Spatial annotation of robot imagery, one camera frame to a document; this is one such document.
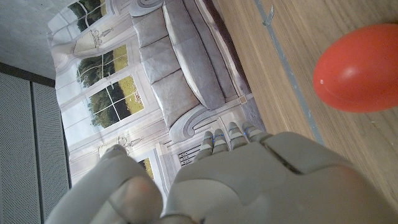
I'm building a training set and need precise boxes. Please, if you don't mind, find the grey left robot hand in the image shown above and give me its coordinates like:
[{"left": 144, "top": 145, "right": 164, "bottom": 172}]
[{"left": 45, "top": 121, "right": 398, "bottom": 224}]

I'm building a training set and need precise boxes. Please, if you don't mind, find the red ball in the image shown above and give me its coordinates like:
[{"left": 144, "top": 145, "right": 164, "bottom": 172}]
[{"left": 312, "top": 23, "right": 398, "bottom": 114}]

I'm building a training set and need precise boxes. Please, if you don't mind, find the printed living room backdrop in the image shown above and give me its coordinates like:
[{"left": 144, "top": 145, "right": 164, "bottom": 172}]
[{"left": 46, "top": 0, "right": 267, "bottom": 200}]

